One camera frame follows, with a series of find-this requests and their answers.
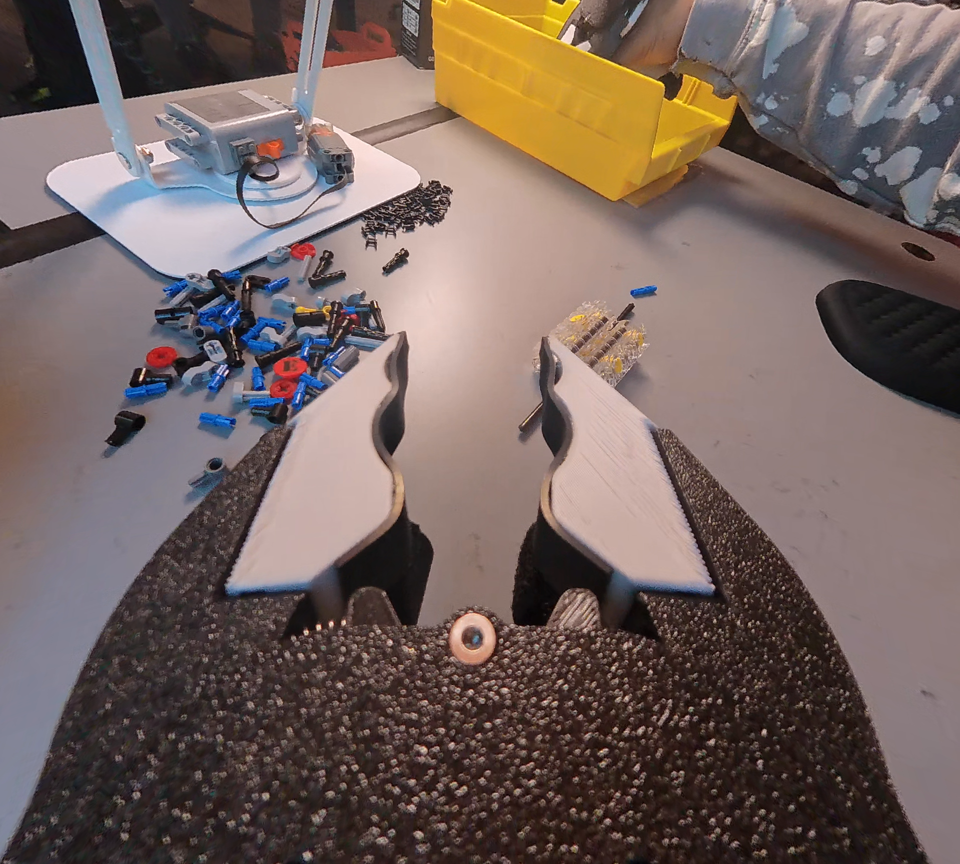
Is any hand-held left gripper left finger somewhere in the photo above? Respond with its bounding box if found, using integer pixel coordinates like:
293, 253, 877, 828
223, 331, 412, 623

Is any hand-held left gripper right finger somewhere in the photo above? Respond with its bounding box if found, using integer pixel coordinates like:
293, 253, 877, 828
538, 336, 719, 626

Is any yellow plastic bin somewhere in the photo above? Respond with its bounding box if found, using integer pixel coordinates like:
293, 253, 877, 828
427, 0, 740, 199

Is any clear engine block model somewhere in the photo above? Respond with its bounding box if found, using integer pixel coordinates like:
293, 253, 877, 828
517, 301, 650, 433

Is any person's right forearm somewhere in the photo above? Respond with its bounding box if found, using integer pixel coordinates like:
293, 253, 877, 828
669, 0, 960, 238

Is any person's right hand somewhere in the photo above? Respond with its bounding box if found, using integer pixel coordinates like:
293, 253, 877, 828
616, 0, 702, 67

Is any pile of mixed building pieces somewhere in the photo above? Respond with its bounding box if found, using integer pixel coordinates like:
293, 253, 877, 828
123, 243, 391, 430

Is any white book stand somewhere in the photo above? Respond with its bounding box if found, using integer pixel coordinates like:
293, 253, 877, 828
45, 0, 451, 280

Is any black textured pad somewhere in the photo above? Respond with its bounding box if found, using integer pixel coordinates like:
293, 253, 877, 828
816, 279, 960, 418

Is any grey toy motor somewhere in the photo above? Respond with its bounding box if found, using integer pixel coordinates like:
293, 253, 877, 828
306, 121, 355, 186

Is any grey battery box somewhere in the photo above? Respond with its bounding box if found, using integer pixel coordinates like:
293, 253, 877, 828
155, 91, 305, 175

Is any pile of black chain links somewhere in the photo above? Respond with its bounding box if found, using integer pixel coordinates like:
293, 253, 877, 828
361, 181, 453, 253

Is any black cable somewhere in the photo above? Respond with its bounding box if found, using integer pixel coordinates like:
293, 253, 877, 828
236, 155, 354, 229

